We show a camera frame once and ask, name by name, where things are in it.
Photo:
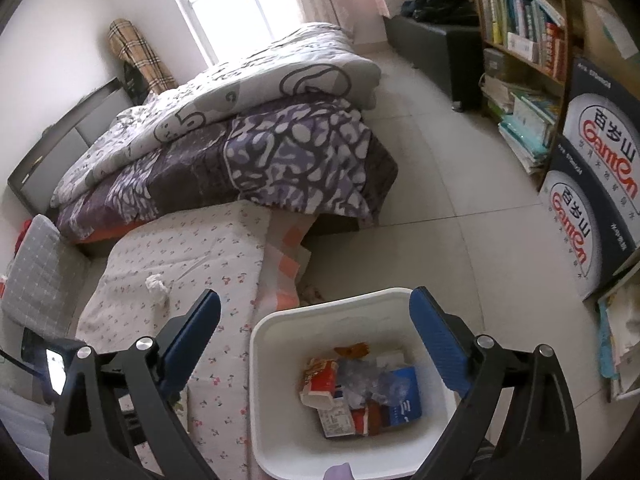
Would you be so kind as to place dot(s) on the floral table cloth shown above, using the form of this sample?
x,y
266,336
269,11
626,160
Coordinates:
x,y
200,240

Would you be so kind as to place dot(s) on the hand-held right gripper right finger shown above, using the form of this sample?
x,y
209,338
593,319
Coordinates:
x,y
440,345

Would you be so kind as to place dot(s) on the red white snack bag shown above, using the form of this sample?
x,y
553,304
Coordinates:
x,y
320,382

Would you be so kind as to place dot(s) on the white printed small carton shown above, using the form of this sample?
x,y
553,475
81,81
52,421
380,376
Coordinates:
x,y
340,420

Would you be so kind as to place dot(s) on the floor stack of papers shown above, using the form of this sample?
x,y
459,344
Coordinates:
x,y
620,340

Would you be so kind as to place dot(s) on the blue white box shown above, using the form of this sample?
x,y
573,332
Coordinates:
x,y
405,395

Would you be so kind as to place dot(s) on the bright window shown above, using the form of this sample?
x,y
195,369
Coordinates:
x,y
225,5

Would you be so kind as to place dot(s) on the brown cardboard box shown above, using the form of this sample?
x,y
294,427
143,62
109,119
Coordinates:
x,y
607,5

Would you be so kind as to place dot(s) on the brown wrapper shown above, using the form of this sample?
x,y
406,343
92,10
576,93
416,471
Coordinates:
x,y
352,350

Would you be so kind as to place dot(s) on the small dark bag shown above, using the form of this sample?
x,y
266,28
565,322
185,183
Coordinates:
x,y
134,82

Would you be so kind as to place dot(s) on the grey checked cushion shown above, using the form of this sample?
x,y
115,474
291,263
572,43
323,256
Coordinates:
x,y
40,270

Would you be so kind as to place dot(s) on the pink checked cloth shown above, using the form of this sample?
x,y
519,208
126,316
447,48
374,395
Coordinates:
x,y
287,260

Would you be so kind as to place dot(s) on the pile of dark clothes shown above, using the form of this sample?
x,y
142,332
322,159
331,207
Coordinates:
x,y
440,0

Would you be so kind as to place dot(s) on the wooden bookshelf with books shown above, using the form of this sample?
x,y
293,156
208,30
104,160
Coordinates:
x,y
520,15

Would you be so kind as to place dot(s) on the crumpled white tissue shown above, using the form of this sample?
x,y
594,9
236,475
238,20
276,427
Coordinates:
x,y
157,287

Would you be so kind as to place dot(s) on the plaid rolled mat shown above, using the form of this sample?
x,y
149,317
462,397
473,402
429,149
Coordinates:
x,y
140,55

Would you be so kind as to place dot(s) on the dark printed water carton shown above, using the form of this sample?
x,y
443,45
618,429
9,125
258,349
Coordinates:
x,y
607,135
575,230

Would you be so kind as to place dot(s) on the clear plastic bottle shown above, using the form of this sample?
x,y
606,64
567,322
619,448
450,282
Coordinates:
x,y
365,380

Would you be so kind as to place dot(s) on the pale purple cloth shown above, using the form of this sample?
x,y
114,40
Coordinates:
x,y
337,472

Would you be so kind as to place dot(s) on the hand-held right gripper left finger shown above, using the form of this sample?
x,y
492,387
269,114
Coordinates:
x,y
195,340

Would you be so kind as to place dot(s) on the white plastic bin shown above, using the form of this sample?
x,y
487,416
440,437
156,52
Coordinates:
x,y
280,360

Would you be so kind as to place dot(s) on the dark grey headboard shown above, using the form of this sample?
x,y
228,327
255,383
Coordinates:
x,y
55,145

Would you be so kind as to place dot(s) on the dark storage bench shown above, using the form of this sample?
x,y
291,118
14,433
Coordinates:
x,y
435,50

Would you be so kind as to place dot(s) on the red cloth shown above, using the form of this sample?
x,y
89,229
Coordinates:
x,y
22,237

